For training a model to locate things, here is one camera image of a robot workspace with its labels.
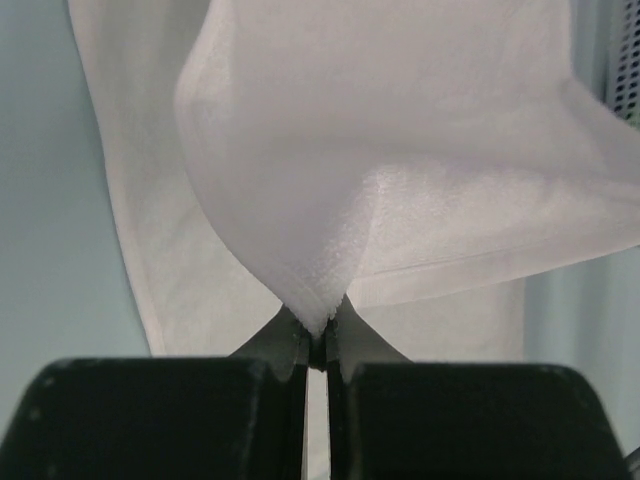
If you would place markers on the white basket with towels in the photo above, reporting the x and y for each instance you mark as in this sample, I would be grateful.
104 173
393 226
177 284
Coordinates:
622 79

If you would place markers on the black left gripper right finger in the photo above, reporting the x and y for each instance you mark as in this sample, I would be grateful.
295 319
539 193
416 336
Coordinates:
392 418

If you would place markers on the white towel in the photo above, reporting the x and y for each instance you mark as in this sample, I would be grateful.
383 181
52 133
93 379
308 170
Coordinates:
422 158

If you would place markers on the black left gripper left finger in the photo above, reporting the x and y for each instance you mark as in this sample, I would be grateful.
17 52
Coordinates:
242 416

